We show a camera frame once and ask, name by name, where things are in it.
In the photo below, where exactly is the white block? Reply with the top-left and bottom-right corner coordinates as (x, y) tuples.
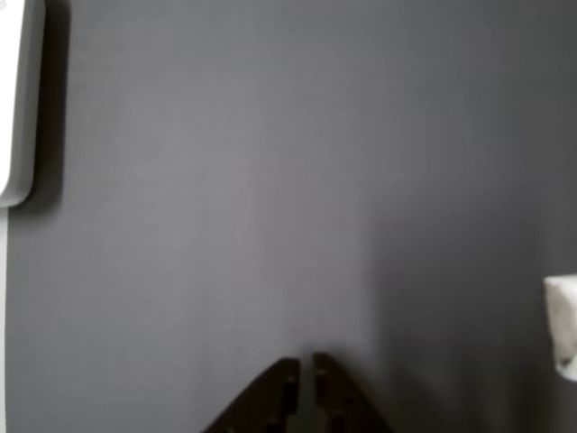
(543, 274), (577, 380)

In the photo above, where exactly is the white tray with round dimples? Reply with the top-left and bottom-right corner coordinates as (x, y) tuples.
(0, 0), (46, 208)

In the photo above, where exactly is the grey table mat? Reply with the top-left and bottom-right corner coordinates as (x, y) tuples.
(4, 0), (577, 433)

